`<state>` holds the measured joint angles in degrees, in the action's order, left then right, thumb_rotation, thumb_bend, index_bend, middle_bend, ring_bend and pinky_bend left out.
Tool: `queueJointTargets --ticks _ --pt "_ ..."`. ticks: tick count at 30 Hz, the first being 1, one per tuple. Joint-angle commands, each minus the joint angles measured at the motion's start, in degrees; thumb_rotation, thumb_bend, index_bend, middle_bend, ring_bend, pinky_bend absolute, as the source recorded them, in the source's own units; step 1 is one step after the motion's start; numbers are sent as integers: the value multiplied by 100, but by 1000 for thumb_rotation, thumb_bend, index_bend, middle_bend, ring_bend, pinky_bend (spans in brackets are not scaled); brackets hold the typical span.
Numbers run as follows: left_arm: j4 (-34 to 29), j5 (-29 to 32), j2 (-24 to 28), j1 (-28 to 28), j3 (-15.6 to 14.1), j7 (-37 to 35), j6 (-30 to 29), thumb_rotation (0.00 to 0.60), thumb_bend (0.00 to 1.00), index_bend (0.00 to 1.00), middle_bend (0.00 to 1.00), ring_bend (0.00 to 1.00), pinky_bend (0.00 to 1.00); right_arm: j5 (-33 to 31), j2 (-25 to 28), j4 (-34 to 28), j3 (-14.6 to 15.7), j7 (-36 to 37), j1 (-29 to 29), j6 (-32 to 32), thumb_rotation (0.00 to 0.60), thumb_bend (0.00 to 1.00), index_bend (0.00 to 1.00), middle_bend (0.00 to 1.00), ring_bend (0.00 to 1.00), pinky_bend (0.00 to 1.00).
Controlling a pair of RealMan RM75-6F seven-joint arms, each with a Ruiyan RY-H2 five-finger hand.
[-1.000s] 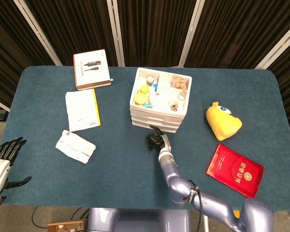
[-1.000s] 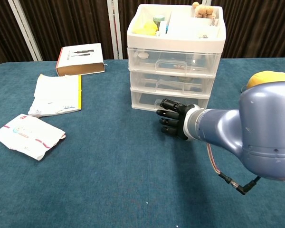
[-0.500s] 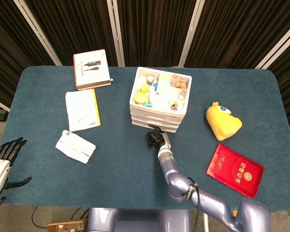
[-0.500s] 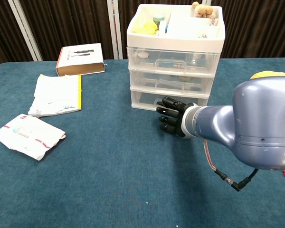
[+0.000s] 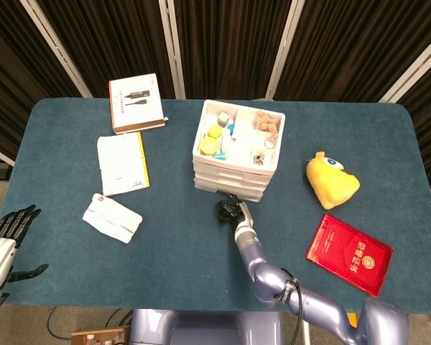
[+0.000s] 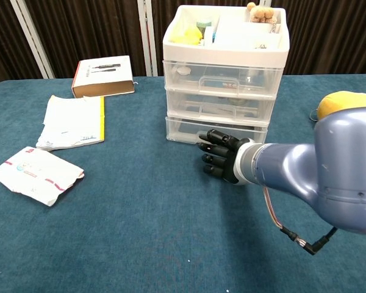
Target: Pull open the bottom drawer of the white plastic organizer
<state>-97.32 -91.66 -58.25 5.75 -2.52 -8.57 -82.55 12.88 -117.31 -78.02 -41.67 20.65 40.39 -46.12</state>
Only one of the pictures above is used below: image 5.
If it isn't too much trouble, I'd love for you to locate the white tissue pack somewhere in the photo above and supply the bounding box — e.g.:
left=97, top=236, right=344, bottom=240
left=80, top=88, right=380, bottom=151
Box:
left=81, top=193, right=144, bottom=245

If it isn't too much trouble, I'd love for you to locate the white notebook yellow spine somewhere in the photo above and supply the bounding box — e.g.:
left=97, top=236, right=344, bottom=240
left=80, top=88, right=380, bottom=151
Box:
left=96, top=132, right=152, bottom=198

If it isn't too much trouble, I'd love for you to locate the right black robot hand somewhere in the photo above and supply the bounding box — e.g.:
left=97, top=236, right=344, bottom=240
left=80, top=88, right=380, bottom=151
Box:
left=216, top=190, right=254, bottom=231

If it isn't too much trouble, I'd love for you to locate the clear plastic drawer unit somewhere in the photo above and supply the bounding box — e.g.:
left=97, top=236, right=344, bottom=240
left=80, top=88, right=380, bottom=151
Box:
left=192, top=99, right=287, bottom=203

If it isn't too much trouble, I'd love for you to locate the white product box brown side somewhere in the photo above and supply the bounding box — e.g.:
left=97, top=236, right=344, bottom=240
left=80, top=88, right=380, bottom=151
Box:
left=108, top=73, right=169, bottom=135

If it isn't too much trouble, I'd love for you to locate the white screen frame post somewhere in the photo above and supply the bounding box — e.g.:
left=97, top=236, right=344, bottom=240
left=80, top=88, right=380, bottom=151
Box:
left=19, top=0, right=93, bottom=98
left=157, top=0, right=187, bottom=100
left=379, top=34, right=431, bottom=105
left=265, top=0, right=306, bottom=101

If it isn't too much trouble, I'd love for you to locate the clear drawer holding marker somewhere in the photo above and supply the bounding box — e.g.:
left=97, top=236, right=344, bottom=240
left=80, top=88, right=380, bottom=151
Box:
left=195, top=182, right=265, bottom=203

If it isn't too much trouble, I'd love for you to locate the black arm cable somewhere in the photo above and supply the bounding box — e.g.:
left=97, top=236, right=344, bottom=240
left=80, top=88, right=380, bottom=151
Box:
left=272, top=267, right=310, bottom=345

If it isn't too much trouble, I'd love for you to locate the blue felt table cover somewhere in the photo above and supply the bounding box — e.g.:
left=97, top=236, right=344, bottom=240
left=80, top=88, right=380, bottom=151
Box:
left=0, top=98, right=431, bottom=313

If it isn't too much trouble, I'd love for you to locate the brown cardboard box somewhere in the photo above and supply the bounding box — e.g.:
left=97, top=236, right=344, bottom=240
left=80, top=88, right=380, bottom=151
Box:
left=70, top=325, right=130, bottom=345

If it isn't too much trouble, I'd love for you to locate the silver robot torso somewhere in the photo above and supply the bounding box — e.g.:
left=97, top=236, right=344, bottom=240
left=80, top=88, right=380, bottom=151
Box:
left=129, top=308, right=284, bottom=345

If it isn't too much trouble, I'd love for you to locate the yellow rubber duck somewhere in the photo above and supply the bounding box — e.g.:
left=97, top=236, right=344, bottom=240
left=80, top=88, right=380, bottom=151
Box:
left=199, top=124, right=223, bottom=156

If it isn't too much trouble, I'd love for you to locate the red certificate booklet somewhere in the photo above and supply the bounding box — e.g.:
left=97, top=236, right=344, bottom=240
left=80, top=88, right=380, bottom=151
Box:
left=305, top=212, right=394, bottom=298

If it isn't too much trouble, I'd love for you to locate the clear plastic drawer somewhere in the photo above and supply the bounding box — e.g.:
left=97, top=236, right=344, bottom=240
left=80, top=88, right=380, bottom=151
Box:
left=194, top=174, right=270, bottom=190

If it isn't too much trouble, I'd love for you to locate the yellow plush toy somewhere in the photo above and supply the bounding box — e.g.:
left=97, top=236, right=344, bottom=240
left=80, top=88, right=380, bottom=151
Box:
left=305, top=151, right=361, bottom=211

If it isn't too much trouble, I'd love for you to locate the small tan teddy bear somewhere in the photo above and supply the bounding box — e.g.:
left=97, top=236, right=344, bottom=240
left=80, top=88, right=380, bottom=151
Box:
left=255, top=110, right=282, bottom=133

